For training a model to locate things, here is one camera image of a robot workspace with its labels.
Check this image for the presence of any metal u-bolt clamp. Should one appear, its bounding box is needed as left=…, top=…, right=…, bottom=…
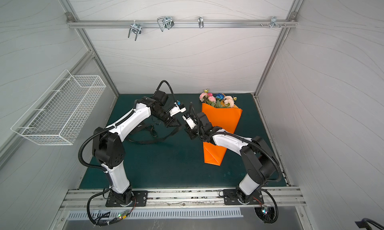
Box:
left=157, top=16, right=175, bottom=32
left=128, top=22, right=142, bottom=41

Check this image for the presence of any pink fake flower spray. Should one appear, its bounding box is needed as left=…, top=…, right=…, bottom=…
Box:
left=199, top=89, right=210, bottom=105

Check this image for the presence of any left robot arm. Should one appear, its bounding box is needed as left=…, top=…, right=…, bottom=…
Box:
left=78, top=96, right=186, bottom=206

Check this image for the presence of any aluminium front rail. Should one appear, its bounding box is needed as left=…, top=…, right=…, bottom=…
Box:
left=59, top=187, right=307, bottom=211

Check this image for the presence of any orange wrapping paper sheet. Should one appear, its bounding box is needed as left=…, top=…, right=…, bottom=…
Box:
left=201, top=102, right=243, bottom=167

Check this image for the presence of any right metal bolt clamp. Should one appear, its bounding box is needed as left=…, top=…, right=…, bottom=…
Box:
left=260, top=16, right=287, bottom=28

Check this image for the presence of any middle metal u-bolt clamp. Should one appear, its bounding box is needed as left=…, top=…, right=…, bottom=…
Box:
left=157, top=16, right=175, bottom=32

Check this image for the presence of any small metal bracket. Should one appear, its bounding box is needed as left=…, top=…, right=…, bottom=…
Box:
left=198, top=16, right=204, bottom=29

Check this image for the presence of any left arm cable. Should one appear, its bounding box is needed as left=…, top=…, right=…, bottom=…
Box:
left=86, top=187, right=137, bottom=227

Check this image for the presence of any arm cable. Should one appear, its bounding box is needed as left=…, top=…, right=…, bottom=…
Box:
left=86, top=187, right=137, bottom=227
left=253, top=188, right=280, bottom=224

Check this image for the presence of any black cable bottom right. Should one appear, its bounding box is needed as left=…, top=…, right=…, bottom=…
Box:
left=354, top=217, right=384, bottom=230

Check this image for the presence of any left metal u-bolt clamp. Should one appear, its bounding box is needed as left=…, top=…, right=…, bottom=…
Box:
left=128, top=22, right=142, bottom=41

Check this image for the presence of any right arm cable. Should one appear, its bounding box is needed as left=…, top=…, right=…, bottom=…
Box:
left=253, top=188, right=280, bottom=224

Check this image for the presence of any white vent grille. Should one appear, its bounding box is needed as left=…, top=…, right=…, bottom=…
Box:
left=67, top=208, right=244, bottom=221

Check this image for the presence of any peach fake flower spray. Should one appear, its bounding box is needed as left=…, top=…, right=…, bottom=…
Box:
left=224, top=95, right=237, bottom=108

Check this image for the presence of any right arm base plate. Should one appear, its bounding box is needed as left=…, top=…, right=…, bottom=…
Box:
left=219, top=189, right=264, bottom=206

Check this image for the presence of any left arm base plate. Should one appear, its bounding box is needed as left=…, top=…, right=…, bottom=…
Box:
left=106, top=191, right=148, bottom=208

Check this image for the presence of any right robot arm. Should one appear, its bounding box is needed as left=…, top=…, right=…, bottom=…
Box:
left=183, top=112, right=283, bottom=205

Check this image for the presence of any blue fake rose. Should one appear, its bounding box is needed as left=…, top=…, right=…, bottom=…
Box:
left=215, top=93, right=225, bottom=107

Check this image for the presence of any white wire basket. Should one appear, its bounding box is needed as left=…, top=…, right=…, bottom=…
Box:
left=11, top=70, right=106, bottom=146

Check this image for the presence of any black strap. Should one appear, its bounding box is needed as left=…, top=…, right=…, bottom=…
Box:
left=125, top=121, right=184, bottom=145

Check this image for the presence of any aluminium top crossbar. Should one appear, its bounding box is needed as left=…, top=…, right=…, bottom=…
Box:
left=67, top=18, right=299, bottom=29

